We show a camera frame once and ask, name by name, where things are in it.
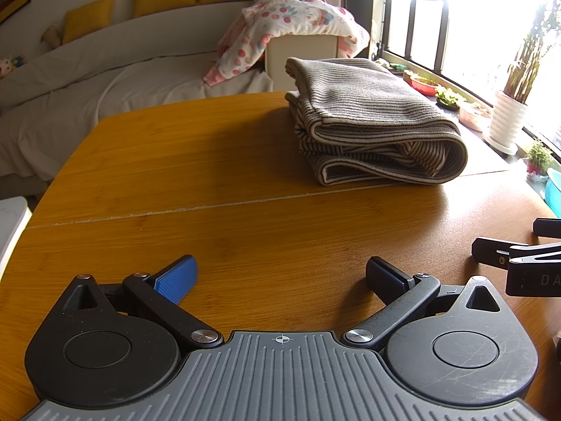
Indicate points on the white covered sofa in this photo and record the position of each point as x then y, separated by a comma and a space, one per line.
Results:
109, 79

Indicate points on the floral printed blanket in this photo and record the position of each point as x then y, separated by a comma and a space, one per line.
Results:
285, 17

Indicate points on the small potted plant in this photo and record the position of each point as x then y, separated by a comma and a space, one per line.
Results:
538, 153

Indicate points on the beige side cabinet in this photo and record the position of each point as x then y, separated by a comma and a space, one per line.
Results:
298, 57

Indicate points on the white pot saucer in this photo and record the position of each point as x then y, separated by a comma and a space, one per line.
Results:
499, 150

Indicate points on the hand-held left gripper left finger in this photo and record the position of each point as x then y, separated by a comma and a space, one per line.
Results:
177, 277

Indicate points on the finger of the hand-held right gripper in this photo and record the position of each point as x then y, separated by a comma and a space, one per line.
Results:
548, 228
491, 252

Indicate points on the red bowl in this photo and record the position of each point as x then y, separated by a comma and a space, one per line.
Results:
423, 85

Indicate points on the grey striped sweater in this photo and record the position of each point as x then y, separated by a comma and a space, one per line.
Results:
372, 96

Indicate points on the small green dishes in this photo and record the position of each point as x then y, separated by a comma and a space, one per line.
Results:
396, 68

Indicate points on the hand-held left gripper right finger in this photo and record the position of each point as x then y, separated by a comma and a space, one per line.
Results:
385, 278

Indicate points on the teal plastic basin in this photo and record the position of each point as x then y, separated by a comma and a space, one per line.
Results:
554, 193

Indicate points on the pink planter tray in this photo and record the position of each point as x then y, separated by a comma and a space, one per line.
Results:
473, 117

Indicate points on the beige plush toy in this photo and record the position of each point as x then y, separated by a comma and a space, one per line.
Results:
51, 35

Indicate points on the green plant in black pot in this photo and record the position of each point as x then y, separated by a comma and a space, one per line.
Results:
448, 98

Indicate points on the white ribbed pot with plant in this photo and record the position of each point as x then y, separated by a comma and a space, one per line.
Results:
506, 118

